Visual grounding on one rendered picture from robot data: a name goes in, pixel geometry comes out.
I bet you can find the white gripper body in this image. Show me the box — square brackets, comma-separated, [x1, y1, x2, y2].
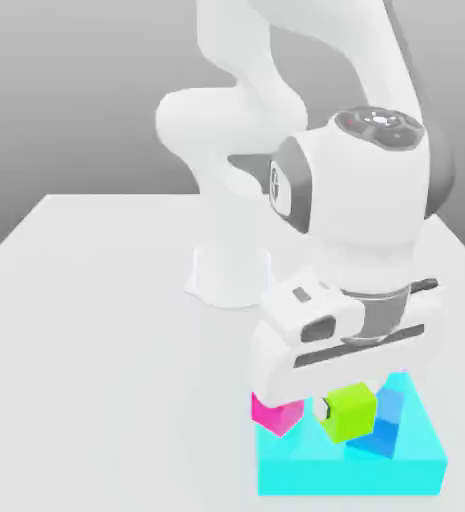
[247, 290, 444, 408]

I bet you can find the small green cube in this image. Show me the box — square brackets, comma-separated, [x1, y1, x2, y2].
[320, 381, 378, 445]

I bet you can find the small pink cube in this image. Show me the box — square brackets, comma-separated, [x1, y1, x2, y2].
[250, 391, 306, 438]

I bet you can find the small blue cube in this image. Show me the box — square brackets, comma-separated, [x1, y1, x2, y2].
[345, 385, 406, 462]

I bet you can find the large cyan box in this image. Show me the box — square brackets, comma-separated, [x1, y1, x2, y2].
[255, 371, 450, 498]

